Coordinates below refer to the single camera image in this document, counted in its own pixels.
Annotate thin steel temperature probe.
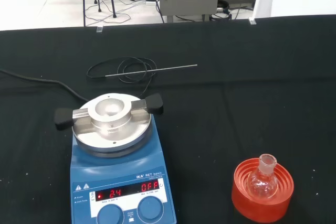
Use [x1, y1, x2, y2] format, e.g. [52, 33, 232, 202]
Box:
[104, 64, 198, 78]

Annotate black bench cloth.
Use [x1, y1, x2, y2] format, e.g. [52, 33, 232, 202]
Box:
[0, 14, 336, 224]

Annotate blue base heater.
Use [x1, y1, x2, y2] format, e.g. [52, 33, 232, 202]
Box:
[70, 92, 177, 224]

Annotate thin black probe cable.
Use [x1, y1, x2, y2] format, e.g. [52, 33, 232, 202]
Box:
[86, 56, 156, 99]

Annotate aluminium heating block black handles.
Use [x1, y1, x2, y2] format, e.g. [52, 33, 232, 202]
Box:
[54, 93, 164, 141]

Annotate thick black power cable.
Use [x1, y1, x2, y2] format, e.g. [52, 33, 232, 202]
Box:
[0, 68, 90, 102]

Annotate orange stepped flask ring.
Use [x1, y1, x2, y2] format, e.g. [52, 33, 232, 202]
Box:
[231, 157, 295, 223]

